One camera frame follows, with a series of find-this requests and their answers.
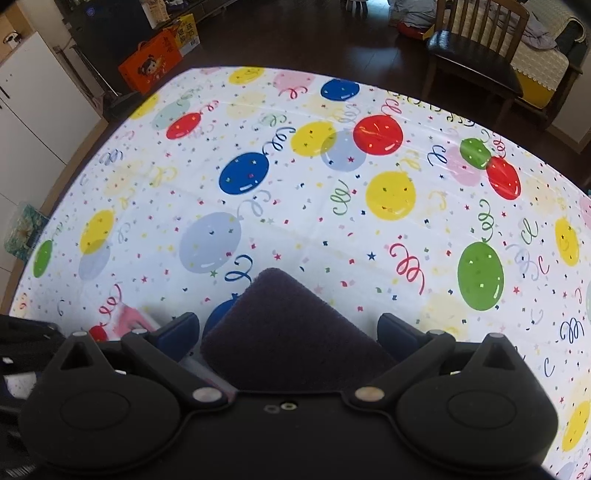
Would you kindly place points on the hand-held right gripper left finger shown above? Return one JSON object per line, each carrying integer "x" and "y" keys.
{"x": 178, "y": 334}

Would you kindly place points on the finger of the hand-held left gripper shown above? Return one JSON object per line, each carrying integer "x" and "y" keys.
{"x": 27, "y": 344}

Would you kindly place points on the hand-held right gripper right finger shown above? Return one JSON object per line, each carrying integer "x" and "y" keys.
{"x": 397, "y": 331}

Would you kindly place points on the dark purple towel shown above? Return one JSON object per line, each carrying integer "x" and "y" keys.
{"x": 286, "y": 332}

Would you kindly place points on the teal patterned box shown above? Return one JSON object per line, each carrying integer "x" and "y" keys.
{"x": 25, "y": 230}

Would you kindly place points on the balloon print tablecloth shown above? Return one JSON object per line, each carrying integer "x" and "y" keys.
{"x": 323, "y": 230}

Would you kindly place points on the white cabinet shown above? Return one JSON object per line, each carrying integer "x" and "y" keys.
{"x": 37, "y": 115}

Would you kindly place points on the orange gift box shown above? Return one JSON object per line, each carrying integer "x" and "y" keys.
{"x": 150, "y": 62}

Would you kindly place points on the wooden chair with dark seat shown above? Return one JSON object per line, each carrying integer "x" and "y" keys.
{"x": 471, "y": 55}

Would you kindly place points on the sofa with cream cover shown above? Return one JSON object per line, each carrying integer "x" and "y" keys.
{"x": 540, "y": 69}

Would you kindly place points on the yellow carton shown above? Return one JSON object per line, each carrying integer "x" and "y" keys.
{"x": 187, "y": 34}

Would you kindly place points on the red cushion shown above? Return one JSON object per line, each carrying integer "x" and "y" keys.
{"x": 413, "y": 30}

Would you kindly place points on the grey white bag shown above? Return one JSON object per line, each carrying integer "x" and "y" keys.
{"x": 413, "y": 11}

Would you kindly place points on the small wooden stool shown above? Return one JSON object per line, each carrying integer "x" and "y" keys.
{"x": 354, "y": 4}

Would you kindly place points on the grey clothes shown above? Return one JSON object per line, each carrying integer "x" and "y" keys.
{"x": 540, "y": 32}

